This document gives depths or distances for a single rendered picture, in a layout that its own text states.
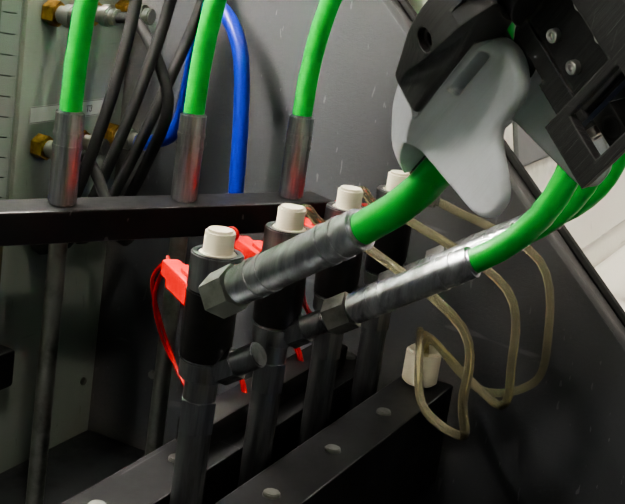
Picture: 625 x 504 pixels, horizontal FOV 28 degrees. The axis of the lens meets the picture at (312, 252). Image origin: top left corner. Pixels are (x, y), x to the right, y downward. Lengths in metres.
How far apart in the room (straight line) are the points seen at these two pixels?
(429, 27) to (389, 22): 0.53
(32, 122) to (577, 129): 0.63
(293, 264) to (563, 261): 0.41
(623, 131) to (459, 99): 0.07
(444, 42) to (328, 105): 0.56
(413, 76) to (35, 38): 0.55
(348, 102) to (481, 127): 0.53
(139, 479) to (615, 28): 0.44
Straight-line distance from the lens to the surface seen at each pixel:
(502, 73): 0.42
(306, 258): 0.52
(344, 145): 0.95
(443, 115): 0.44
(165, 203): 0.84
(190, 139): 0.83
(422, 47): 0.41
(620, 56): 0.37
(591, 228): 1.34
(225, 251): 0.64
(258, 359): 0.65
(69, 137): 0.79
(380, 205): 0.49
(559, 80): 0.40
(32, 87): 0.95
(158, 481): 0.72
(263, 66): 0.98
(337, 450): 0.79
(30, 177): 0.97
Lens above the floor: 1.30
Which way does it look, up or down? 15 degrees down
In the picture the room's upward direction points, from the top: 8 degrees clockwise
